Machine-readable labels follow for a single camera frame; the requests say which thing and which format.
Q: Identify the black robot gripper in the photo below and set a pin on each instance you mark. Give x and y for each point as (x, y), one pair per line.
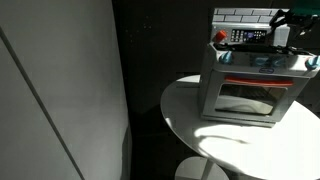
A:
(305, 33)

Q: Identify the blue stove knob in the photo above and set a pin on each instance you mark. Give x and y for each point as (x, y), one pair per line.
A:
(226, 57)
(277, 62)
(313, 62)
(260, 61)

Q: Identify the red stove knob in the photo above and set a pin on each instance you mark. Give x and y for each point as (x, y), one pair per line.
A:
(220, 36)

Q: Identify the grey toy stove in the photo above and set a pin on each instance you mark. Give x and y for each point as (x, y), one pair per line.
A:
(210, 96)

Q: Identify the grey oven door with window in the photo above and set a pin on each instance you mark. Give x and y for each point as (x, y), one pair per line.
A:
(213, 106)

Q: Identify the white table pedestal base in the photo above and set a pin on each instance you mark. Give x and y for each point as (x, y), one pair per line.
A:
(190, 170)

